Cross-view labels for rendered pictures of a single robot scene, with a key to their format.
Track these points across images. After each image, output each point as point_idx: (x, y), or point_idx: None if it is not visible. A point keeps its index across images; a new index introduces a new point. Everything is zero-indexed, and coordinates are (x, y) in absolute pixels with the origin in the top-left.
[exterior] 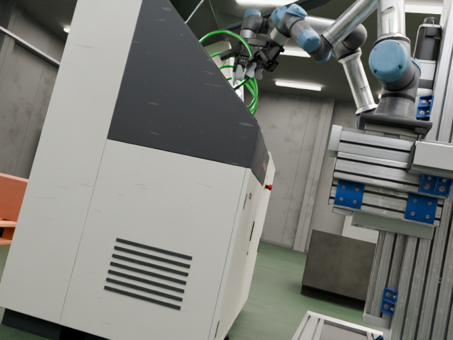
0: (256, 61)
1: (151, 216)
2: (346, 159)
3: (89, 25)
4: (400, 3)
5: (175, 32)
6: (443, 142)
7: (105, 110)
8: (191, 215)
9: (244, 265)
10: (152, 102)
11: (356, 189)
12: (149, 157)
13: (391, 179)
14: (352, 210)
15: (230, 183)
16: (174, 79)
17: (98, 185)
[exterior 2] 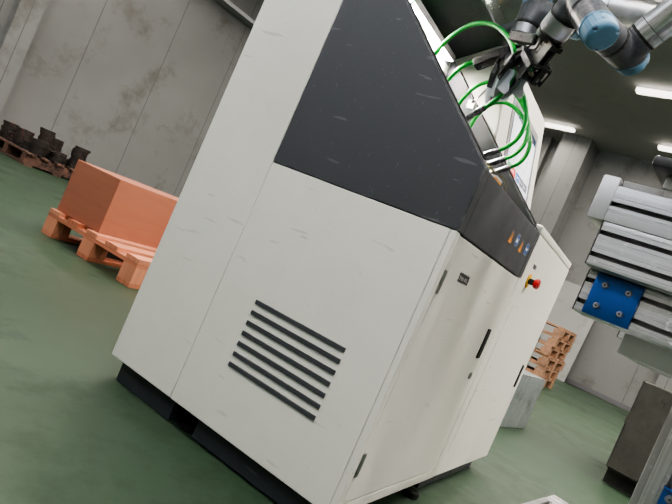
0: (515, 66)
1: (304, 278)
2: (618, 237)
3: (284, 6)
4: None
5: (391, 15)
6: None
7: (279, 122)
8: (356, 287)
9: (461, 393)
10: (338, 115)
11: (626, 293)
12: (319, 194)
13: None
14: (621, 330)
15: (422, 248)
16: (376, 84)
17: (250, 223)
